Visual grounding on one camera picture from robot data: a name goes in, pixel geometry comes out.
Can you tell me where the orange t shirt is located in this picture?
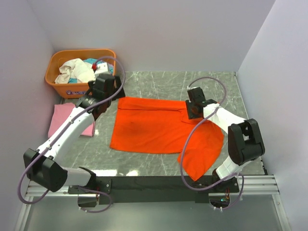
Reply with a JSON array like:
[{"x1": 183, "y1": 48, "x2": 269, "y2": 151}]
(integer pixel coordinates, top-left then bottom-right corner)
[{"x1": 110, "y1": 97, "x2": 224, "y2": 181}]

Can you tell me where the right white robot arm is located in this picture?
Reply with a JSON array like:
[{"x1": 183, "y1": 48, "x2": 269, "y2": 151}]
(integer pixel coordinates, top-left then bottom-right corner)
[{"x1": 186, "y1": 87, "x2": 265, "y2": 192}]

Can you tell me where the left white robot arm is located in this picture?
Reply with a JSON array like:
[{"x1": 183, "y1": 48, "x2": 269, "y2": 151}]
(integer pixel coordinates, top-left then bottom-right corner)
[{"x1": 23, "y1": 74, "x2": 125, "y2": 193}]

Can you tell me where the teal garment in tub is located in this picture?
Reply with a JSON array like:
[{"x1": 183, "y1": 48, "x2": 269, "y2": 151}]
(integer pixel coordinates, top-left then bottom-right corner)
[{"x1": 69, "y1": 58, "x2": 114, "y2": 84}]

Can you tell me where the white cream garment in tub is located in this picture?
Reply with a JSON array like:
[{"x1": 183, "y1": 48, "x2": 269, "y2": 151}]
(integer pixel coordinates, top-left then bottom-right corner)
[{"x1": 55, "y1": 58, "x2": 95, "y2": 84}]

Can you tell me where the orange plastic laundry tub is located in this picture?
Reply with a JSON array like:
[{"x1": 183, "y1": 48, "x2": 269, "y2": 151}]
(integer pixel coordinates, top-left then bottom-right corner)
[{"x1": 45, "y1": 49, "x2": 118, "y2": 99}]

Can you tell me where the folded pink t shirt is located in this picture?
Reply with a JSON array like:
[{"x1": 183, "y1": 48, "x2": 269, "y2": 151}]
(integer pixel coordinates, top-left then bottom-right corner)
[{"x1": 48, "y1": 103, "x2": 95, "y2": 138}]

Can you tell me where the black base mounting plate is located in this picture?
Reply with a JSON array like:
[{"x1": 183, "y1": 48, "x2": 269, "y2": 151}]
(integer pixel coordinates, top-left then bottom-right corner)
[{"x1": 67, "y1": 174, "x2": 241, "y2": 205}]

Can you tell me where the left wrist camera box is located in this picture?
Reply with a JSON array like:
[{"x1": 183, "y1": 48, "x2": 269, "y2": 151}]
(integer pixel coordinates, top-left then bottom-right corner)
[{"x1": 94, "y1": 63, "x2": 110, "y2": 77}]

